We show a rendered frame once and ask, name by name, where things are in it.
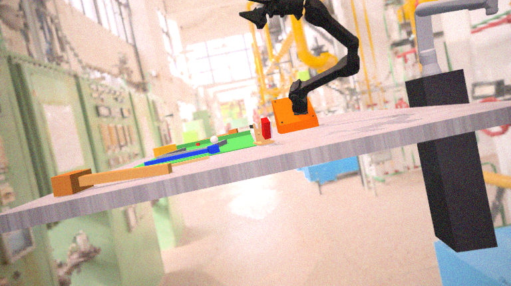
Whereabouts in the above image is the green flat mat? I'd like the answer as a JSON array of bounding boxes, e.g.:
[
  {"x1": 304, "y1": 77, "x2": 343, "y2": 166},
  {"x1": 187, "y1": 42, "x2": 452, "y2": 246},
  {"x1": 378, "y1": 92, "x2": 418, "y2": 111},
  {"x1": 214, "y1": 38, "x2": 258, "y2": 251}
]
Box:
[{"x1": 158, "y1": 134, "x2": 256, "y2": 164}]

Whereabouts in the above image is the red putter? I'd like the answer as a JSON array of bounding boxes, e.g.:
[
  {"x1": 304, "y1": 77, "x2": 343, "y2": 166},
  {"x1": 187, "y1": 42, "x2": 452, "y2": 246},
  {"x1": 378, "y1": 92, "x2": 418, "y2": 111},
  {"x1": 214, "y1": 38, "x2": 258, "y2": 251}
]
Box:
[{"x1": 255, "y1": 117, "x2": 273, "y2": 140}]

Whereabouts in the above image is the yellow block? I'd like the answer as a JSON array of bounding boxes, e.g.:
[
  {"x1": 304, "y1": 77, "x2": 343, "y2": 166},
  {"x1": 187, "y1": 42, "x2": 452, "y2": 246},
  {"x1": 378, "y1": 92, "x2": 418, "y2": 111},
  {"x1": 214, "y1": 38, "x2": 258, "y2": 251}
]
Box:
[{"x1": 153, "y1": 144, "x2": 177, "y2": 158}]

